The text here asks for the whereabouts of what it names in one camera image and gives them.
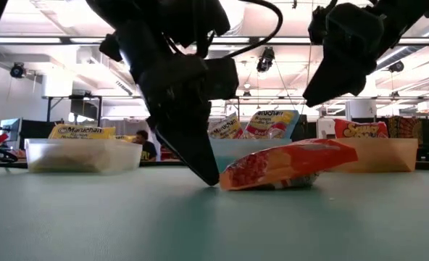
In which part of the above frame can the black panel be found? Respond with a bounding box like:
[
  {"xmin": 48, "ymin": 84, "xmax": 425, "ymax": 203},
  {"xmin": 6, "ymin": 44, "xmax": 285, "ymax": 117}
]
[{"xmin": 20, "ymin": 119, "xmax": 56, "ymax": 141}]

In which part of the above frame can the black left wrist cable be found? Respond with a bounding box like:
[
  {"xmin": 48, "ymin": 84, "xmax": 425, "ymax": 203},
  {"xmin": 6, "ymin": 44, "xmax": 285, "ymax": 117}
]
[{"xmin": 199, "ymin": 0, "xmax": 284, "ymax": 59}]

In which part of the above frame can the red spicy noodle pack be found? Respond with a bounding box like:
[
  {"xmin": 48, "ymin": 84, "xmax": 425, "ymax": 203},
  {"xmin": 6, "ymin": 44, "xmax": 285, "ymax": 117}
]
[
  {"xmin": 218, "ymin": 137, "xmax": 359, "ymax": 192},
  {"xmin": 333, "ymin": 118, "xmax": 390, "ymax": 139}
]

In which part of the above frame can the green table mat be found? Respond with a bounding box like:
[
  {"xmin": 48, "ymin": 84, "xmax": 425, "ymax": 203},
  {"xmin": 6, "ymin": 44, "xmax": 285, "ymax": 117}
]
[{"xmin": 0, "ymin": 165, "xmax": 429, "ymax": 261}]

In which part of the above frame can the orange plastic bin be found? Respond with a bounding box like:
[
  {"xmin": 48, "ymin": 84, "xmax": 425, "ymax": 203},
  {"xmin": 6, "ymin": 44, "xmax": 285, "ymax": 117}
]
[{"xmin": 326, "ymin": 136, "xmax": 420, "ymax": 174}]

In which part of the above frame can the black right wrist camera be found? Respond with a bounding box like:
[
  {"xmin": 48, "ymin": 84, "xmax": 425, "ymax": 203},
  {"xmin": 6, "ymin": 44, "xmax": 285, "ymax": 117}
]
[{"xmin": 307, "ymin": 4, "xmax": 330, "ymax": 47}]

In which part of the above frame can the teal plastic bin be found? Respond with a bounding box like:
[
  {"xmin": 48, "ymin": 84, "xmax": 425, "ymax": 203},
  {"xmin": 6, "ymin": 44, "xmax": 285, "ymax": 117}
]
[{"xmin": 209, "ymin": 137, "xmax": 302, "ymax": 173}]

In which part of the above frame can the black overhead camera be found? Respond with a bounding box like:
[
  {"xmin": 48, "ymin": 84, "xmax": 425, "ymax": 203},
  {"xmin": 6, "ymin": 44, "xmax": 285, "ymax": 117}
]
[{"xmin": 255, "ymin": 46, "xmax": 276, "ymax": 74}]

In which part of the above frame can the person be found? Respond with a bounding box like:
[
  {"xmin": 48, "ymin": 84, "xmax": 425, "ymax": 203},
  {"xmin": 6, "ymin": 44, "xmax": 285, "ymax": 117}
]
[{"xmin": 131, "ymin": 129, "xmax": 158, "ymax": 162}]

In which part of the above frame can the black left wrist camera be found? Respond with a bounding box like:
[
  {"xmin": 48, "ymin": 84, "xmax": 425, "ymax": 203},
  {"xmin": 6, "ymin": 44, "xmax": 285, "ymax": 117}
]
[{"xmin": 203, "ymin": 57, "xmax": 240, "ymax": 102}]

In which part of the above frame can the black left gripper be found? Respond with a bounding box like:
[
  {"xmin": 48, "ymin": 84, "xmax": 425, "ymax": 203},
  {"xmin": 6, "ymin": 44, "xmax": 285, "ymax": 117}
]
[{"xmin": 118, "ymin": 21, "xmax": 221, "ymax": 186}]

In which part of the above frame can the black stand frame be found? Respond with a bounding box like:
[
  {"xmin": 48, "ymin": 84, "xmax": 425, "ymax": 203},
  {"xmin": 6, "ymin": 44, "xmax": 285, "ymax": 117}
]
[{"xmin": 46, "ymin": 94, "xmax": 104, "ymax": 124}]

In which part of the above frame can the white cylinder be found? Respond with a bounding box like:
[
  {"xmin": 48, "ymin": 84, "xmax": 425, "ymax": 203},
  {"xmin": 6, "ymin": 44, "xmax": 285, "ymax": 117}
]
[{"xmin": 346, "ymin": 99, "xmax": 378, "ymax": 120}]

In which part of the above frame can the blue lit monitor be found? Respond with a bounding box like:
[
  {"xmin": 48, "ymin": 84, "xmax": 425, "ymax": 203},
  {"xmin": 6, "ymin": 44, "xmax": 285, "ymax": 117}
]
[{"xmin": 0, "ymin": 117, "xmax": 23, "ymax": 146}]

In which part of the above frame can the white cabinet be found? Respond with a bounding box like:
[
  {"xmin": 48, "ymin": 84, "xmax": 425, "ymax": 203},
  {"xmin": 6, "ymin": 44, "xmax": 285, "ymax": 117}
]
[{"xmin": 315, "ymin": 117, "xmax": 337, "ymax": 141}]

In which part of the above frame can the orange patterned tapestry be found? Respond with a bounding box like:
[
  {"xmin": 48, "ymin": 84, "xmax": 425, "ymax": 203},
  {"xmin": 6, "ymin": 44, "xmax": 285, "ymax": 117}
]
[{"xmin": 387, "ymin": 115, "xmax": 425, "ymax": 146}]

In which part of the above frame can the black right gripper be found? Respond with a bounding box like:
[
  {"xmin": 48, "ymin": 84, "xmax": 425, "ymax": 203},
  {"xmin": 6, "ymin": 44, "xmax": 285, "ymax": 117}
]
[{"xmin": 302, "ymin": 2, "xmax": 385, "ymax": 108}]

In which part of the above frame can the clear plastic bin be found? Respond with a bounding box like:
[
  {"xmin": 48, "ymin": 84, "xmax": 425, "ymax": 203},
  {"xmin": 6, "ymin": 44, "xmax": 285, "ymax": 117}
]
[{"xmin": 23, "ymin": 137, "xmax": 143, "ymax": 175}]

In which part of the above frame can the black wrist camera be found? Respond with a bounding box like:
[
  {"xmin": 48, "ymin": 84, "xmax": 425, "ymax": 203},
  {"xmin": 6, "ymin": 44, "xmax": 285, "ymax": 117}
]
[
  {"xmin": 203, "ymin": 57, "xmax": 240, "ymax": 102},
  {"xmin": 307, "ymin": 4, "xmax": 330, "ymax": 47}
]

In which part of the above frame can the black box cabinet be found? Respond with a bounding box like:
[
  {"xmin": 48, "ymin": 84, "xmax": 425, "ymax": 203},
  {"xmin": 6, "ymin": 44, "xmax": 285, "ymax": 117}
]
[{"xmin": 296, "ymin": 114, "xmax": 309, "ymax": 141}]

